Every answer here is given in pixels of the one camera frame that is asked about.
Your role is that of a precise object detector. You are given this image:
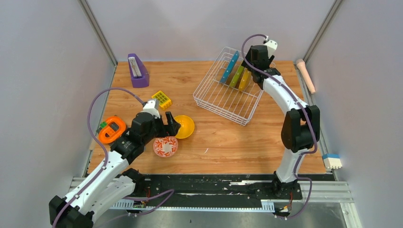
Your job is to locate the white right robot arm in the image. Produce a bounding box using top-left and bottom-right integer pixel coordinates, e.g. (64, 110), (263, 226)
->
(244, 45), (320, 199)

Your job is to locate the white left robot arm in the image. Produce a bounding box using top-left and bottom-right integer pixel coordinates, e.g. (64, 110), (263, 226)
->
(49, 112), (181, 228)

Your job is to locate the white blue toy block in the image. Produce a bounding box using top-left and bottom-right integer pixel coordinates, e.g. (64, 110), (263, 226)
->
(322, 153), (343, 170)

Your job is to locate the yellow ribbed bowl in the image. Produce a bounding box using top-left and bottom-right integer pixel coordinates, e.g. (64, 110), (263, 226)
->
(174, 115), (195, 139)

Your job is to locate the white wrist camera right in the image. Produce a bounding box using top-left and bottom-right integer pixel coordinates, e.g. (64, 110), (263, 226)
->
(264, 38), (278, 56)

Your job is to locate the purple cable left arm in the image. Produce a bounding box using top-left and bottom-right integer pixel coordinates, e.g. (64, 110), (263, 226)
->
(52, 87), (175, 228)

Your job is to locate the blue dotted plate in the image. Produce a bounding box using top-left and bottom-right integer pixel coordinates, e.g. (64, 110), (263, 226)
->
(220, 51), (240, 84)

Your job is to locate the white wire dish rack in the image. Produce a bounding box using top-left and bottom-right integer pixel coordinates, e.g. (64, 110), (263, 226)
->
(193, 47), (263, 126)

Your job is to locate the white orange patterned bowl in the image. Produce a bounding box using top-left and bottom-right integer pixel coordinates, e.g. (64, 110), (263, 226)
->
(153, 136), (179, 158)

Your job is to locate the purple metronome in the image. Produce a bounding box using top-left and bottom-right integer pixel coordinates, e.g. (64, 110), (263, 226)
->
(127, 53), (150, 88)

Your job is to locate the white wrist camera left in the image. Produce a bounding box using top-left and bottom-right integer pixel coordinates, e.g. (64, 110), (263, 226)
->
(142, 98), (161, 119)

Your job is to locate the green dotted plate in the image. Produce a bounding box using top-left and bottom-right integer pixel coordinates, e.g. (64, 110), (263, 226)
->
(230, 65), (245, 87)

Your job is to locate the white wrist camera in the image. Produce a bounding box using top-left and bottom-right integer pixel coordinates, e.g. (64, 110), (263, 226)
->
(264, 38), (278, 56)
(142, 98), (161, 119)

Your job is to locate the yellow green toy block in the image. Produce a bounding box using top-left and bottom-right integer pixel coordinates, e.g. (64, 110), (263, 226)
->
(152, 90), (173, 110)

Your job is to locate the yellow dotted plate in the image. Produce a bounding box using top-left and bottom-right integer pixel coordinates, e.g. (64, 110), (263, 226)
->
(238, 70), (251, 91)

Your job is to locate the pink cylinder handle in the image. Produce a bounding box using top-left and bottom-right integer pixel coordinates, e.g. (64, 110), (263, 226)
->
(296, 59), (316, 94)

